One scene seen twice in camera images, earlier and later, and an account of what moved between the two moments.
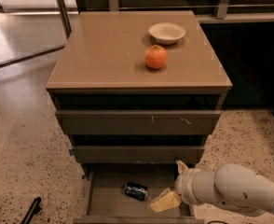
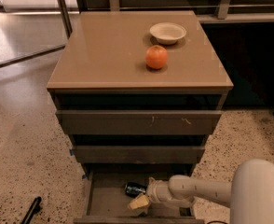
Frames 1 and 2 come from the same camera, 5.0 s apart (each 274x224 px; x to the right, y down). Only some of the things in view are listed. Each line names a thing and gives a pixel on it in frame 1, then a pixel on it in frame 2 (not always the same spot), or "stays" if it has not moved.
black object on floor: [34, 208] stays
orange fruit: [156, 57] stays
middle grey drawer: [136, 154] stays
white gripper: [184, 185] → [159, 191]
